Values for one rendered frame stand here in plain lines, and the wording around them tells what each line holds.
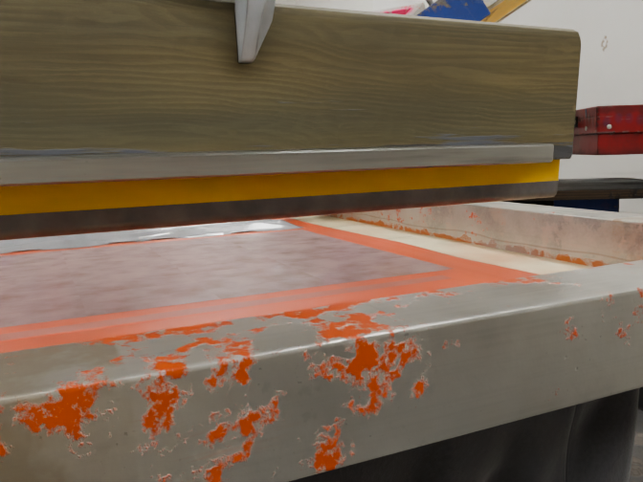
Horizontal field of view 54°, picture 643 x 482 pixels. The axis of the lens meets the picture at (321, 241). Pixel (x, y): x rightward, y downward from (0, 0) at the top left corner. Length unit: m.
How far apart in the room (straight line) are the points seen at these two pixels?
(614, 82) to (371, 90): 2.46
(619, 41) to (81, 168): 2.59
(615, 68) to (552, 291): 2.54
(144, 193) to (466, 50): 0.18
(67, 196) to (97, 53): 0.06
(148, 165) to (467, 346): 0.14
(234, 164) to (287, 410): 0.13
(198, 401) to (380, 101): 0.20
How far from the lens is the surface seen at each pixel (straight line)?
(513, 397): 0.22
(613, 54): 2.77
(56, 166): 0.26
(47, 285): 0.47
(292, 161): 0.28
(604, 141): 1.28
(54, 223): 0.28
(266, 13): 0.28
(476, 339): 0.20
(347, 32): 0.31
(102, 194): 0.28
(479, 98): 0.36
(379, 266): 0.46
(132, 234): 0.67
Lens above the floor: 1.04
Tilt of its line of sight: 8 degrees down
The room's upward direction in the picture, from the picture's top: 2 degrees counter-clockwise
